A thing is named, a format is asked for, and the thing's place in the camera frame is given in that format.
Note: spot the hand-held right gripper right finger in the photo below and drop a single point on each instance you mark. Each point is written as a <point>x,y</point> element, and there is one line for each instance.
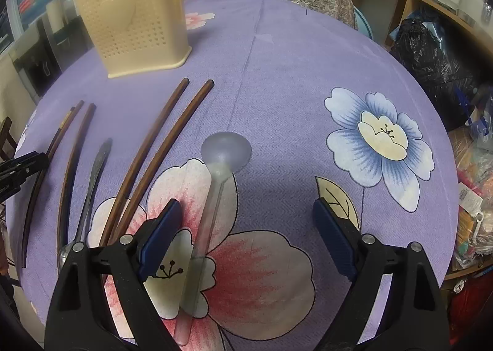
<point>335,235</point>

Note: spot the black plastic bag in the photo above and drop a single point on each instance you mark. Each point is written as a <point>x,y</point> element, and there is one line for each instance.
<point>427,62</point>

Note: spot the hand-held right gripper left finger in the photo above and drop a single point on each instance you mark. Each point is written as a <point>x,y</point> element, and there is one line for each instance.
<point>161,235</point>

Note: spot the pile of colourful packets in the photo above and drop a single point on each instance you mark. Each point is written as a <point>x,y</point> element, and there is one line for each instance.
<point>473,200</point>

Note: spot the wooden shelf unit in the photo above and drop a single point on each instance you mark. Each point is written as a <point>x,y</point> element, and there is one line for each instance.
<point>381,0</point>

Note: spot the dark wooden chair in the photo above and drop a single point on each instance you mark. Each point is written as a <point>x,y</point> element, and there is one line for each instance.
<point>5,135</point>

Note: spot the dark wooden chopstick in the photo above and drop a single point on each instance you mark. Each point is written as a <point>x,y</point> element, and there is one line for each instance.
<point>86,120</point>
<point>74,111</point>

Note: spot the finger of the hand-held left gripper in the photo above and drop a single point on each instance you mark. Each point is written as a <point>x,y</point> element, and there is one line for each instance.
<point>27,164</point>

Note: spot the blue plastic basin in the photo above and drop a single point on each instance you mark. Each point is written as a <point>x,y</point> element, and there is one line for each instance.
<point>362,23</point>

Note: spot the brown wooden chopstick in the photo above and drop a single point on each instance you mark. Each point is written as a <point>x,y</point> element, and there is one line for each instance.
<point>195,102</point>
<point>148,143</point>

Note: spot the dark water dispenser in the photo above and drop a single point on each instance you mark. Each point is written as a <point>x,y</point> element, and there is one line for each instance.
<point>40,54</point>

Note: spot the translucent plastic spoon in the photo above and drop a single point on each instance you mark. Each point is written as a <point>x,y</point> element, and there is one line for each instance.
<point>225,150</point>

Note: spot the window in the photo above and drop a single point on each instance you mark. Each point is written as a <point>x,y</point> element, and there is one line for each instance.
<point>5,16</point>

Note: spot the white roll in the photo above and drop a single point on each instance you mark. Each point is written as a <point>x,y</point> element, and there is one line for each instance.
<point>54,14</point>

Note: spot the metal spoon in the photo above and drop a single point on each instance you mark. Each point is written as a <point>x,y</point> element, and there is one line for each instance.
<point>90,185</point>

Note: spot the beige perforated utensil holder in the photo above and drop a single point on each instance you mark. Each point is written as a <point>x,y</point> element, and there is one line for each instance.
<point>131,27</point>

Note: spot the purple floral tablecloth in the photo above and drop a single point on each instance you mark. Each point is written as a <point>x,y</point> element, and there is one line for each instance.
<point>292,85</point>

